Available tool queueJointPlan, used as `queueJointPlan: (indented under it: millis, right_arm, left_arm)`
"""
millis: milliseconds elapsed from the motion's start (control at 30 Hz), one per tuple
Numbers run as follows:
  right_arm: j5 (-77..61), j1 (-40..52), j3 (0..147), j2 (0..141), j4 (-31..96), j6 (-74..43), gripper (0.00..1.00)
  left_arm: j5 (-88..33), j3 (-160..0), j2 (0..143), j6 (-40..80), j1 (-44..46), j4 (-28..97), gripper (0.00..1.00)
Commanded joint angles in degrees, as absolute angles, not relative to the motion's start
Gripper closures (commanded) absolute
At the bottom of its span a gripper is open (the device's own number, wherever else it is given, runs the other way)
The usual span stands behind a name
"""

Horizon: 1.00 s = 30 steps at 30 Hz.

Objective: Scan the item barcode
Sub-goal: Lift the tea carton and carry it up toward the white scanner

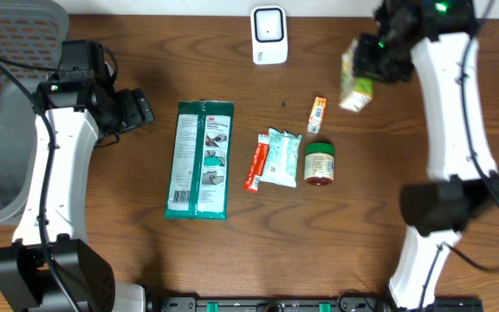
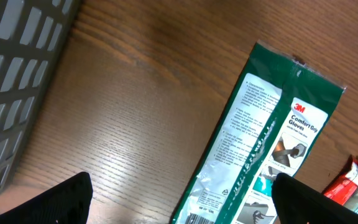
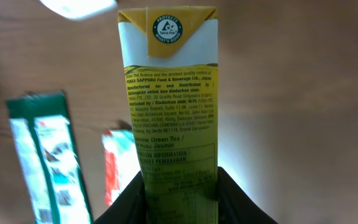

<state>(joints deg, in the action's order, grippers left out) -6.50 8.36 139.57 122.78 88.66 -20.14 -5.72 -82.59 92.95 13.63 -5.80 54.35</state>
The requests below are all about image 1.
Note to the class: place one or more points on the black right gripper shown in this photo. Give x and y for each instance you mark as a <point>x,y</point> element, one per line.
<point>366,66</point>

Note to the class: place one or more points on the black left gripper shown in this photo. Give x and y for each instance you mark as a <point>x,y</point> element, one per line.
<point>138,113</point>

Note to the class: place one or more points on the green juice carton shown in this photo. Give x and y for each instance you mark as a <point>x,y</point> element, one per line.
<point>355,92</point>

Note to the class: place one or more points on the orange tissue packet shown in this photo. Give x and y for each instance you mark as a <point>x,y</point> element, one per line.
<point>317,114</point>

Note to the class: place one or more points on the green white barcode packet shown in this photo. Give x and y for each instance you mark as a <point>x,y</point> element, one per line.
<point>199,177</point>

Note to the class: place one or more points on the green lid spice jar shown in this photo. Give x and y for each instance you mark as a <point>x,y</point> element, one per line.
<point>319,164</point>

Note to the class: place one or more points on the red white snack packet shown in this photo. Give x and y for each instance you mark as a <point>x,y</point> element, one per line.
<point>257,163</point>

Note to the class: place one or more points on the white teal snack packet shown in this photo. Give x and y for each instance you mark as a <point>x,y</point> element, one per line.
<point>280,167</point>

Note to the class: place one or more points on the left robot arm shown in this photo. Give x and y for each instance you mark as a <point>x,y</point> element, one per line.
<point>49,265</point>

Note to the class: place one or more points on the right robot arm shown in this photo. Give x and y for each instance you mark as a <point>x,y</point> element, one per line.
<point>437,42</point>

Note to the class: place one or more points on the white barcode scanner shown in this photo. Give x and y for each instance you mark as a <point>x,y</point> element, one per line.
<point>269,35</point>

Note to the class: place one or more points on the grey plastic mesh basket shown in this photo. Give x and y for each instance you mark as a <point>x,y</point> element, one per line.
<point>31,36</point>

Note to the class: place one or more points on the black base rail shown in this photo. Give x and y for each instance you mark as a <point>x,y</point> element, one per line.
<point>350,302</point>

